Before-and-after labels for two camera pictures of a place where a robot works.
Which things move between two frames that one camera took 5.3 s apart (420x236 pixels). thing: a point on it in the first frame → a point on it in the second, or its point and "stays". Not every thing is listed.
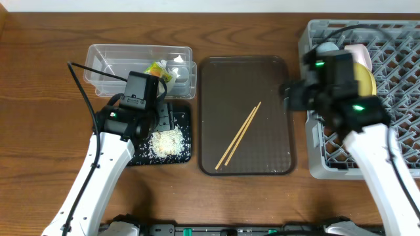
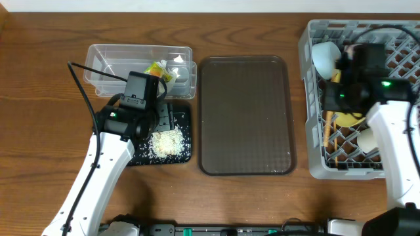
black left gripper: [165, 118] stays
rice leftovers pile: [165, 143] stays
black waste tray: [142, 155] stays
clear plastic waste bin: [119, 59] stays
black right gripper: [296, 96] → [333, 99]
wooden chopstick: [236, 136] → [336, 78]
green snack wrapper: [155, 69] stays
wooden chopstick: [247, 126] → [335, 139]
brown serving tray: [230, 89] stays
